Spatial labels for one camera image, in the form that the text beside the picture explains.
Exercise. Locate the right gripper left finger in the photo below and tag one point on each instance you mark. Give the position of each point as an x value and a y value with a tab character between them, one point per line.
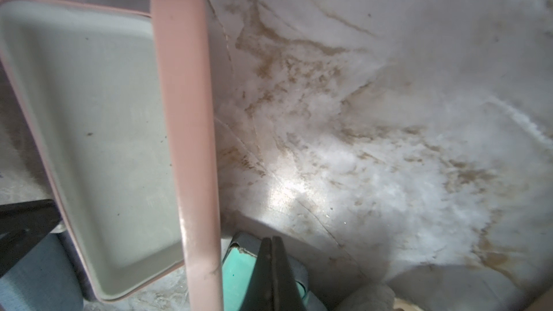
259	295

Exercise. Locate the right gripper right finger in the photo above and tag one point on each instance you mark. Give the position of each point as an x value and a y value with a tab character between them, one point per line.
285	292

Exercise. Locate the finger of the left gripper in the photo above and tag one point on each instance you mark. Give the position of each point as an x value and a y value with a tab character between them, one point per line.
23	226

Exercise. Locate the pink glasses case grey lining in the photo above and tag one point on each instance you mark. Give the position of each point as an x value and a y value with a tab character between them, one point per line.
120	106

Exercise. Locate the grey case mint lining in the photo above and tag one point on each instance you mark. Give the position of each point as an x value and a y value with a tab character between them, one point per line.
237	269

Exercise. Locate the beige case with brown glasses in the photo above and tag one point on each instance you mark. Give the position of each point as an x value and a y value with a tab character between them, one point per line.
375	297

